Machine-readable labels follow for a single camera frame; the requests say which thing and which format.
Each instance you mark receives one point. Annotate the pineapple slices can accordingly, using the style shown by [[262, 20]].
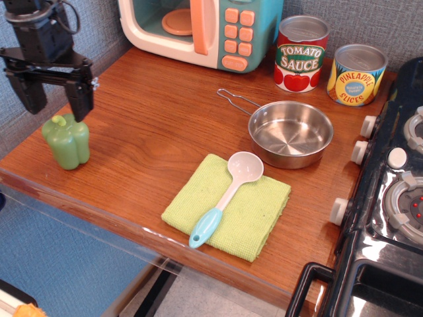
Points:
[[356, 74]]

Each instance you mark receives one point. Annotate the black toy stove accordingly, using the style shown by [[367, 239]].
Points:
[[378, 267]]

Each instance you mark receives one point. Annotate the toy microwave oven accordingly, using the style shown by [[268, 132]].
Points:
[[231, 36]]

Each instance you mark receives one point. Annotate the green toy bell pepper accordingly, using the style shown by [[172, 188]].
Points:
[[68, 140]]

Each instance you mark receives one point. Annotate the white stove knob upper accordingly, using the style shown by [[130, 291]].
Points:
[[367, 126]]

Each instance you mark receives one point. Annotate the green folded cloth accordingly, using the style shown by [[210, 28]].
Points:
[[248, 219]]

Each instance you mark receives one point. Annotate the white spoon with blue handle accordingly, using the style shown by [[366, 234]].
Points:
[[244, 167]]

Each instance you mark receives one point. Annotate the white stove knob middle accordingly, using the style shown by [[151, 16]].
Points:
[[358, 152]]

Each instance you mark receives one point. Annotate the white stove knob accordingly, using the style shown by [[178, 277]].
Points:
[[338, 210], [367, 126], [358, 152]]

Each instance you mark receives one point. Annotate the stainless steel pot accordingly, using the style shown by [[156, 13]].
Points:
[[285, 134]]

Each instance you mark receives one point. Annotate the white stove knob lower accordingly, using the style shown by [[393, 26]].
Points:
[[338, 210]]

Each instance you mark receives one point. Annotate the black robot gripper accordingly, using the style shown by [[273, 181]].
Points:
[[45, 55]]

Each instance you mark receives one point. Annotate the tomato sauce can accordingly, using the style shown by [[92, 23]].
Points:
[[300, 51]]

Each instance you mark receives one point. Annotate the orange fuzzy object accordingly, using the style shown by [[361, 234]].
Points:
[[28, 310]]

